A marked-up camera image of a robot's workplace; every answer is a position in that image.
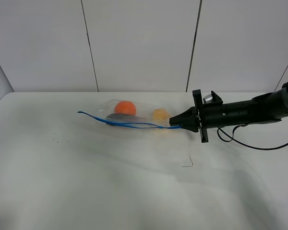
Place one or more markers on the purple eggplant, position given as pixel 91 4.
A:
pixel 123 118

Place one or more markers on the yellow pear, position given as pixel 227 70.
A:
pixel 160 114

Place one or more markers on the clear zip bag blue strip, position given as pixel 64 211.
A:
pixel 95 119

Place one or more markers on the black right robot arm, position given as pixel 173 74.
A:
pixel 263 109

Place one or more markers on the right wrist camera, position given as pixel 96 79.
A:
pixel 212 98

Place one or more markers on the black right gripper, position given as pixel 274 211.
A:
pixel 207 116

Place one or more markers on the orange fruit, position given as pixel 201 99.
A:
pixel 125 107

